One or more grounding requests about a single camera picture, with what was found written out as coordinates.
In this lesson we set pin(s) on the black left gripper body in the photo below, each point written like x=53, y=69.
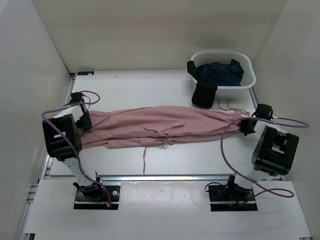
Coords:
x=85, y=122

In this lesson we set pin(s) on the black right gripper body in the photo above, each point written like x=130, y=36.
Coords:
x=245, y=128

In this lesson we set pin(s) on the pink drawstring trousers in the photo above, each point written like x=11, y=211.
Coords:
x=118, y=140

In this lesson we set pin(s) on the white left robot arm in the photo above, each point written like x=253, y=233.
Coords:
x=62, y=135

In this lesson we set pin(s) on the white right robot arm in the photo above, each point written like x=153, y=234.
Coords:
x=272, y=156

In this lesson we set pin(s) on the blue denim jeans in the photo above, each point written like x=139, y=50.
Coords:
x=223, y=75

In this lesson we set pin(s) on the black garment in basket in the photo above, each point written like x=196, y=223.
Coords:
x=204, y=93

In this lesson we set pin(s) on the white plastic basket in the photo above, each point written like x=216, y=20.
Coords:
x=223, y=56

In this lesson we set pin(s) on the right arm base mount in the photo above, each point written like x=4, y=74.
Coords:
x=230, y=197

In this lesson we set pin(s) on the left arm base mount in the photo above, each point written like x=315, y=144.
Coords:
x=97, y=199

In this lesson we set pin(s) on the aluminium table frame rail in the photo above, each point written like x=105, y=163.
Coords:
x=168, y=202

